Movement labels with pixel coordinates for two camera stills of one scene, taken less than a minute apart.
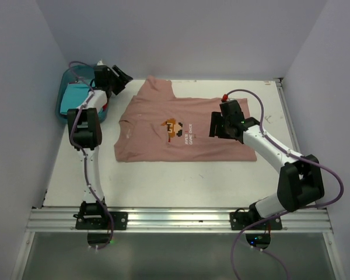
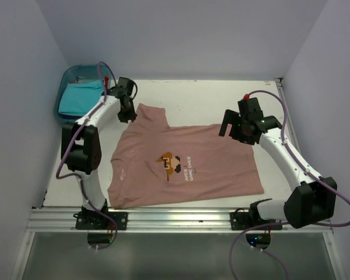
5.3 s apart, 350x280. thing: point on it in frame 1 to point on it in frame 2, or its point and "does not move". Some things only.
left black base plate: x=119 y=219 does not move
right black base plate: x=240 y=220 does not move
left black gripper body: x=113 y=77 to x=128 y=114
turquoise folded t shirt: x=74 y=96 does not move
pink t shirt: x=155 y=126 to x=154 y=162
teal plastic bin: x=78 y=74 does not move
